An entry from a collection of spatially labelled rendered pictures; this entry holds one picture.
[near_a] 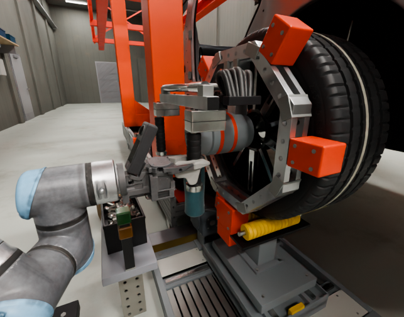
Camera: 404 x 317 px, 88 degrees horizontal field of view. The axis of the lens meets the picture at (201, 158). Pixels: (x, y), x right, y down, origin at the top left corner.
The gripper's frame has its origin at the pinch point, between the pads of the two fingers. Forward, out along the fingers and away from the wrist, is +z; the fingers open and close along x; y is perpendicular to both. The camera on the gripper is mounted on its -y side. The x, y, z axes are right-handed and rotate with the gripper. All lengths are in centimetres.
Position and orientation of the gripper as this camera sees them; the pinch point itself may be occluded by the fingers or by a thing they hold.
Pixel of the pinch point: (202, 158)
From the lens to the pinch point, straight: 53.0
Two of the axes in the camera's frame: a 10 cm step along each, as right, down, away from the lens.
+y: 0.0, 9.5, 3.1
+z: 9.1, -1.3, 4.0
